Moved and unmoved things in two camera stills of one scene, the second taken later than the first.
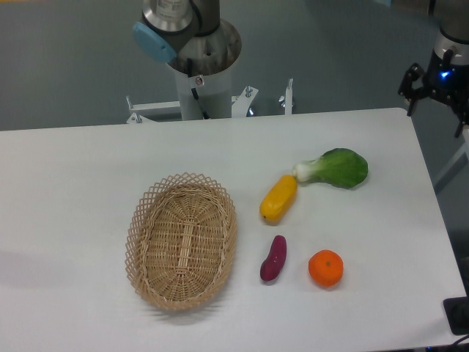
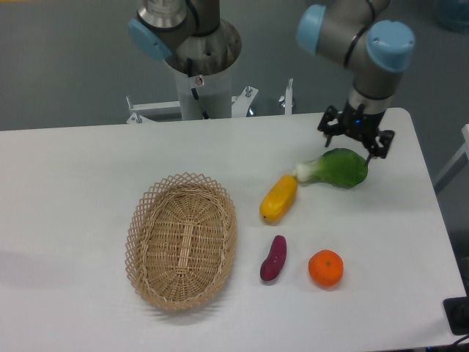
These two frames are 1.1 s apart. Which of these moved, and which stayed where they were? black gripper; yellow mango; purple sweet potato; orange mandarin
Moved: black gripper
Stayed: orange mandarin; purple sweet potato; yellow mango
